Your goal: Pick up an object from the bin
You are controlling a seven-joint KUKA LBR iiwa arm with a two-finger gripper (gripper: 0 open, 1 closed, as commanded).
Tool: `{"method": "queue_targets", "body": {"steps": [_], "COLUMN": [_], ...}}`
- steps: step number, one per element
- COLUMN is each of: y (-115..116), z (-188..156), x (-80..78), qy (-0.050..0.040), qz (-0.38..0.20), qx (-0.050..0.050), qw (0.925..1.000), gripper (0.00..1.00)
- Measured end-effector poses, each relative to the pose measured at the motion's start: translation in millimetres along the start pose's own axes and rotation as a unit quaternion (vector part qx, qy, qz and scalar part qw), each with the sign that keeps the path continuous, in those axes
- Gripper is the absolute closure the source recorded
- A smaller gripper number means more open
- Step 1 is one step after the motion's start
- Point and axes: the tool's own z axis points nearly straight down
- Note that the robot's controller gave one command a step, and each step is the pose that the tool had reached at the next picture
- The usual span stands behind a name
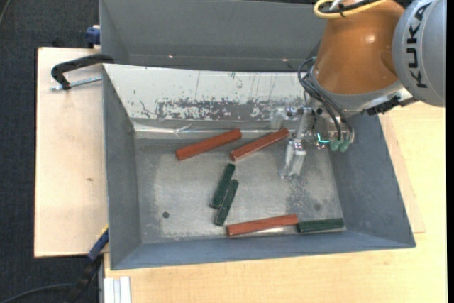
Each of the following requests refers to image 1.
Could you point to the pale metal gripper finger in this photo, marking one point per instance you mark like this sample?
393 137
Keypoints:
298 161
288 159

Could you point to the red-brown flat block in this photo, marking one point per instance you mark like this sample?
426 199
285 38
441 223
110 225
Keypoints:
260 144
209 144
262 225

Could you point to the dark green flat block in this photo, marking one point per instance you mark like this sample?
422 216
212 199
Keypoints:
227 203
320 225
222 185

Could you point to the grey metal bin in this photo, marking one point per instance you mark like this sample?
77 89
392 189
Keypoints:
198 188

